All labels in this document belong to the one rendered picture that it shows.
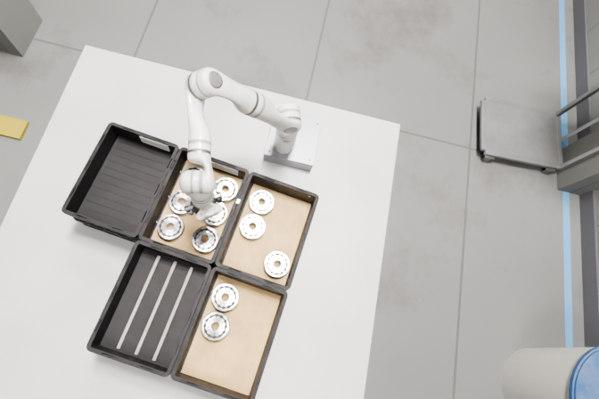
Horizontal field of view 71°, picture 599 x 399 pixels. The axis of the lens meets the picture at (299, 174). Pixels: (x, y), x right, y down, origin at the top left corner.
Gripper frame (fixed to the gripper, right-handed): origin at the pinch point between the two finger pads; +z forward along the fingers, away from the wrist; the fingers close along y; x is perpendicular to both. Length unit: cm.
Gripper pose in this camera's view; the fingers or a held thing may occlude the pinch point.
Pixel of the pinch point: (205, 207)
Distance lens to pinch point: 159.3
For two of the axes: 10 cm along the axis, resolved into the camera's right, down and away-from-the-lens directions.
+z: -1.3, 3.3, 9.4
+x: 4.5, 8.6, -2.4
